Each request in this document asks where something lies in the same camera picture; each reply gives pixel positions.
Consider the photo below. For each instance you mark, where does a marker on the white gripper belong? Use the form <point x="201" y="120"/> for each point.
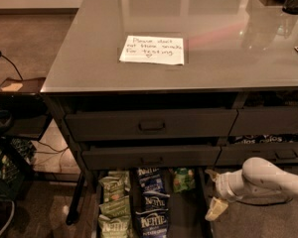
<point x="223" y="185"/>

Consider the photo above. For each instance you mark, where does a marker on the green rice chip bag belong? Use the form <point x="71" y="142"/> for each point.
<point x="184" y="179"/>

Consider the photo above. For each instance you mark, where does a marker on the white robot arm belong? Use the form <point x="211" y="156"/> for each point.
<point x="253" y="190"/>

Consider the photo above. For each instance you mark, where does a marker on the open bottom left drawer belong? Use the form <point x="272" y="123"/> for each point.
<point x="186" y="210"/>

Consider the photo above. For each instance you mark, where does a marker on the middle left grey drawer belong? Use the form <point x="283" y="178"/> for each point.
<point x="147" y="157"/>

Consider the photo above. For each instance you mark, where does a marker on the grey drawer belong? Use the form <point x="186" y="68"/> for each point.
<point x="265" y="121"/>
<point x="266" y="177"/>
<point x="276" y="153"/>
<point x="147" y="157"/>
<point x="150" y="124"/>

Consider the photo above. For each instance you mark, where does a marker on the blue Kettle bag middle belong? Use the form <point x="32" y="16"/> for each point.
<point x="155" y="200"/>

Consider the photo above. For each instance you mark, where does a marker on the blue kettle bag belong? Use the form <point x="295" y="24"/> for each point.
<point x="153" y="223"/>
<point x="155" y="200"/>
<point x="150" y="179"/>

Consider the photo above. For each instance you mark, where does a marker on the dark snack bags in drawer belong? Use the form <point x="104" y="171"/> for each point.
<point x="263" y="139"/>

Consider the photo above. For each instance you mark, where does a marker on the blue Kettle bag back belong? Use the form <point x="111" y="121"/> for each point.
<point x="150" y="179"/>

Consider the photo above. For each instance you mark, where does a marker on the blue Kettle bag front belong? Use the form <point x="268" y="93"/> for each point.
<point x="153" y="223"/>

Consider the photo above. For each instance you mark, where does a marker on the bottom right grey drawer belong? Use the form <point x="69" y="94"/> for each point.
<point x="266" y="177"/>

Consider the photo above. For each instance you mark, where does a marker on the middle right grey drawer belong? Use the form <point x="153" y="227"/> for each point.
<point x="276" y="153"/>

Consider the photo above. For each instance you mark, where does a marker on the top left grey drawer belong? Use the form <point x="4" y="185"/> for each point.
<point x="150" y="124"/>

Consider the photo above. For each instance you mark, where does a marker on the top right grey drawer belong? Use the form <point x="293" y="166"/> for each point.
<point x="265" y="121"/>

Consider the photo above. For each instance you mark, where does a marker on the green Kettle bag middle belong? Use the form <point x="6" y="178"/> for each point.
<point x="116" y="208"/>

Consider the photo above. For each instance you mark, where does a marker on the green kettle bag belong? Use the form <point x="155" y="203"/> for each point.
<point x="115" y="185"/>
<point x="116" y="208"/>
<point x="118" y="227"/>

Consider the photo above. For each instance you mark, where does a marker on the green Kettle bag back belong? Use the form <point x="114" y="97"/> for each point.
<point x="115" y="185"/>

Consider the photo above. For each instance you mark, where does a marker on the green Kettle bag front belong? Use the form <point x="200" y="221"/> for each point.
<point x="118" y="227"/>

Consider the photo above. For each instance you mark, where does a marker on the grey cabinet with glass top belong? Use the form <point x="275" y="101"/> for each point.
<point x="166" y="83"/>

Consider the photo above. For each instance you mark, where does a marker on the white handwritten paper note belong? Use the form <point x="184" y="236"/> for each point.
<point x="159" y="50"/>

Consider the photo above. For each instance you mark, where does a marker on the black crate with snacks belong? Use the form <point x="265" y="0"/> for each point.
<point x="11" y="177"/>

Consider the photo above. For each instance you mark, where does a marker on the black side table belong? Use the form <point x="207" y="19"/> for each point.
<point x="23" y="100"/>

